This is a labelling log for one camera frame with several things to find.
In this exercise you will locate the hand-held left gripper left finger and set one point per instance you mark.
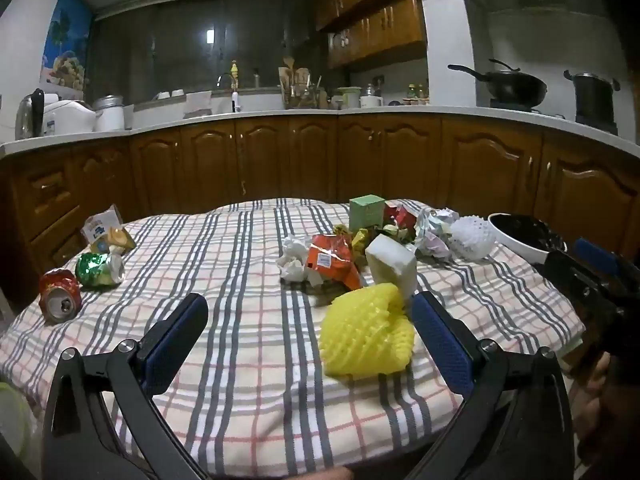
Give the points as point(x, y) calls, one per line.
point(170, 347)

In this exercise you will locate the steel kettle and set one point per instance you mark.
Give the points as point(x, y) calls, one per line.
point(27, 115)

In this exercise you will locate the crumpled white tissue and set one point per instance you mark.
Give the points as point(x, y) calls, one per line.
point(292, 260)

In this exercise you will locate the crumpled yellow white packet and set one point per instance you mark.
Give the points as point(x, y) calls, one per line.
point(97, 227)

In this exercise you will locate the dark kitchen window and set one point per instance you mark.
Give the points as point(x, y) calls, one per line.
point(200, 45)

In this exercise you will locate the orange snack packet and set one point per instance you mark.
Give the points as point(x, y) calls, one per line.
point(330, 257)

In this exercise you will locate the wooden base cabinets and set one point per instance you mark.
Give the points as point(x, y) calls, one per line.
point(310, 160)

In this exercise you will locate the utensil holder with wooden utensils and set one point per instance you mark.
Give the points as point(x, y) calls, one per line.
point(295, 85)

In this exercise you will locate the crushed green can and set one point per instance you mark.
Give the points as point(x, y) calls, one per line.
point(95, 267)

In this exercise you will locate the pale green box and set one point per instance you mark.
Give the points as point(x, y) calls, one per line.
point(367, 212)

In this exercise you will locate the white pot with metal lid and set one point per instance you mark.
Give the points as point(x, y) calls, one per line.
point(109, 115)

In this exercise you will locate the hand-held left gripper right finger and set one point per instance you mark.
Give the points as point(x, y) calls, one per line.
point(442, 345)

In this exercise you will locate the wall poster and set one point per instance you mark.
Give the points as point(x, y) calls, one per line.
point(65, 50)

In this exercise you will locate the black cooking pot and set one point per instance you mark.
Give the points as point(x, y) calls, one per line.
point(595, 102)

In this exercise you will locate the green lidded container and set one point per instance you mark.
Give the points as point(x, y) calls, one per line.
point(349, 97)

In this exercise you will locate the person's right hand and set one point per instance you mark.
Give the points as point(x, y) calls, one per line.
point(592, 395)

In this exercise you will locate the white foam block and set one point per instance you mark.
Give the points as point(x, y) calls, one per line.
point(392, 265)

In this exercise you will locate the white foam fruit net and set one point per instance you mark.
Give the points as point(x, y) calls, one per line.
point(470, 240)

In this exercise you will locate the white rice cooker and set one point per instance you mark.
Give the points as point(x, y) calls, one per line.
point(70, 117)

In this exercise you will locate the yellow bottle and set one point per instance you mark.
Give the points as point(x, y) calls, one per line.
point(234, 69)

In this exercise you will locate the crumpled printed paper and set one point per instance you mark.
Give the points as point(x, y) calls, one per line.
point(432, 240)

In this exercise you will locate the black wok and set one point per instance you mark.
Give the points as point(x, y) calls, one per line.
point(515, 85)

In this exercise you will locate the gold candy wrapper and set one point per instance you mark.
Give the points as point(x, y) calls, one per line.
point(357, 240)

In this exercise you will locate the red wrapper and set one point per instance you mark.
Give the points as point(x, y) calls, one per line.
point(402, 216)

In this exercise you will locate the white kitchen countertop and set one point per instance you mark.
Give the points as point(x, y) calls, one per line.
point(310, 112)

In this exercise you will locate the white bin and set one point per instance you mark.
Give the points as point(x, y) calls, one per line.
point(510, 246)

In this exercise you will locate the tan paper packet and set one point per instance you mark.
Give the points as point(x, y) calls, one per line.
point(122, 241)

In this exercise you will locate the white jar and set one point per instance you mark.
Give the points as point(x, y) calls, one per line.
point(371, 97)

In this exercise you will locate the yellow foam fruit net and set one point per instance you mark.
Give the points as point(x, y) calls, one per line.
point(360, 335)

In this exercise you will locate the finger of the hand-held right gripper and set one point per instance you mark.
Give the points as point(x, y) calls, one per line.
point(570, 275)
point(595, 255)

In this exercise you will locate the plaid table cloth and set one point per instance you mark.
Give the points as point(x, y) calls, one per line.
point(240, 360)

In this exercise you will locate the crushed red can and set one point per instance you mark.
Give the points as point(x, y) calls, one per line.
point(60, 295)

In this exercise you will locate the wooden wall cabinets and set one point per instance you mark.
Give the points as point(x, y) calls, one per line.
point(380, 15)

